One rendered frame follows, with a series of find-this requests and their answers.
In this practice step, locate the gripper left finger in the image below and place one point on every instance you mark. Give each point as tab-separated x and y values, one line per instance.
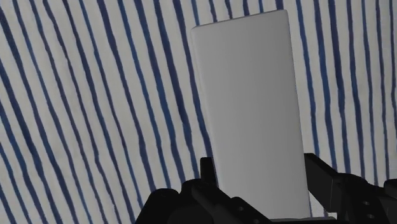
198	198

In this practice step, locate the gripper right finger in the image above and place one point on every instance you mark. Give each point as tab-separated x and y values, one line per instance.
347	192

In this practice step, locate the grey rectangular slab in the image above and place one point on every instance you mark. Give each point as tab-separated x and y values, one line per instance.
251	114

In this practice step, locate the blue striped white bed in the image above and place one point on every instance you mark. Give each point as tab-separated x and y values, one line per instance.
93	108

